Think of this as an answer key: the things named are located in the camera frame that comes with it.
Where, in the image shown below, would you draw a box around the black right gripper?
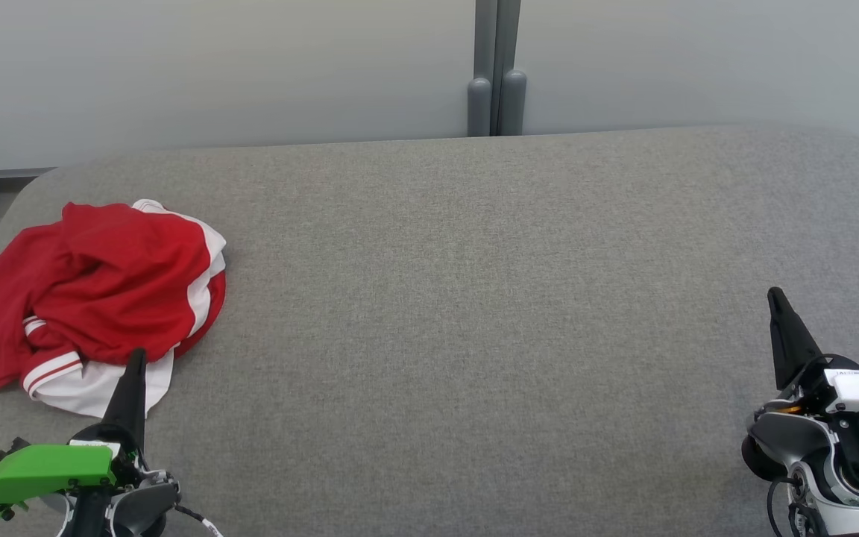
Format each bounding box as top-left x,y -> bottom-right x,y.
767,287 -> 859,417

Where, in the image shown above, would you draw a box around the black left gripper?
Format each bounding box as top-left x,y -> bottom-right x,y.
68,348 -> 151,489

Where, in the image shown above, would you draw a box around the red shorts with white stripe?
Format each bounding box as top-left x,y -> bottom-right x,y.
27,200 -> 227,366

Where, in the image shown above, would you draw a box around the bright green camera bracket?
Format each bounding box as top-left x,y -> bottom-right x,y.
0,444 -> 117,521

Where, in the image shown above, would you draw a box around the thin black left gripper cable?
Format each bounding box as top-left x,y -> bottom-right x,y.
172,503 -> 223,537

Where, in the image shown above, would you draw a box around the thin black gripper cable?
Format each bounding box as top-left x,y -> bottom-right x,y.
172,503 -> 223,537
765,477 -> 811,537

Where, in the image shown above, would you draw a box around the thin black right gripper cable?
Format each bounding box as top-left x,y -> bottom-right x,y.
765,477 -> 811,537

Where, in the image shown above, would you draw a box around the grey partition post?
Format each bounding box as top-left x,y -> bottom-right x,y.
468,0 -> 494,137
497,0 -> 528,136

